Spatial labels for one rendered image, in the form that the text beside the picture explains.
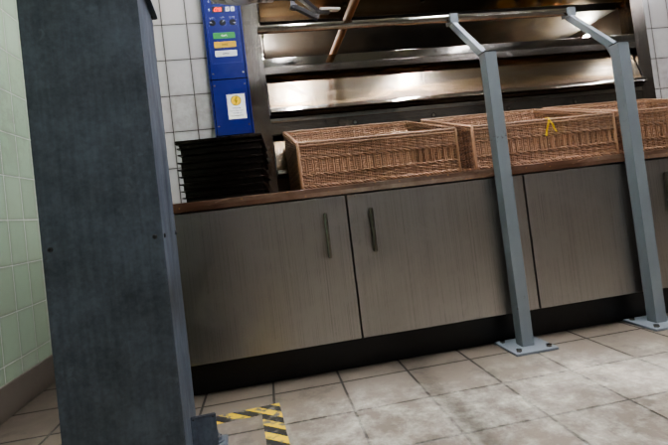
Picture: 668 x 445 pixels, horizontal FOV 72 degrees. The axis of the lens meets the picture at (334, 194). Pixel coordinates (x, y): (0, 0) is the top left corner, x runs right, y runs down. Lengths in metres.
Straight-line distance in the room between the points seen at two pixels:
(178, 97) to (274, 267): 0.93
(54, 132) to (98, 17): 0.22
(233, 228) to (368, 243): 0.42
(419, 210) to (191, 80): 1.11
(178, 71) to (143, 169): 1.20
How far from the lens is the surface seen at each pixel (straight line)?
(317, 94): 2.02
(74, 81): 0.96
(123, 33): 0.97
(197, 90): 2.03
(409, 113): 2.09
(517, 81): 2.33
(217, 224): 1.41
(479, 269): 1.57
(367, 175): 1.49
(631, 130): 1.83
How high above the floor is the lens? 0.52
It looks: 2 degrees up
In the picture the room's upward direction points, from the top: 7 degrees counter-clockwise
